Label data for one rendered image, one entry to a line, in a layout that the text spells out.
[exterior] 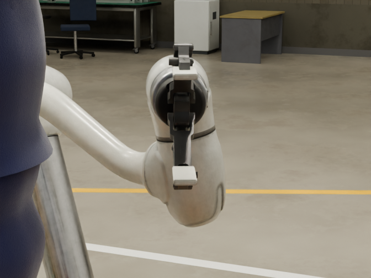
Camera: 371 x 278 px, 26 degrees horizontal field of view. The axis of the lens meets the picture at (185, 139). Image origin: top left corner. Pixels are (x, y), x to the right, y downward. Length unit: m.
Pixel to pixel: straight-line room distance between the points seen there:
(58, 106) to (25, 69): 0.77
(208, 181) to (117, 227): 4.10
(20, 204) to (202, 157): 0.57
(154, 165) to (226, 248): 3.70
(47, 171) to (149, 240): 3.42
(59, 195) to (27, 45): 1.04
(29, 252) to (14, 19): 0.22
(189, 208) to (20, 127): 0.62
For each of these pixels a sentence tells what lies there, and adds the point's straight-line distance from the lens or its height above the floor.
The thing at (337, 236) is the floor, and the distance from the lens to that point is 5.31.
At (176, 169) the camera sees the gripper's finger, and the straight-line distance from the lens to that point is 1.07.
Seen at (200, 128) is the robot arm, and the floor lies 1.51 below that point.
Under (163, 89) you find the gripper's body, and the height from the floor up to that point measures 1.60.
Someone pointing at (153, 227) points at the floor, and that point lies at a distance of 5.39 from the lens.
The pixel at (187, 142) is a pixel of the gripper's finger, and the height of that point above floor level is 1.53.
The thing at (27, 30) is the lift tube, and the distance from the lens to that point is 0.75.
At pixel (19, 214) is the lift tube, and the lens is 0.79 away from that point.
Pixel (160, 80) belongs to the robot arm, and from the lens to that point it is 1.22.
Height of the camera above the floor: 1.79
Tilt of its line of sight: 13 degrees down
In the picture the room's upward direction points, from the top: straight up
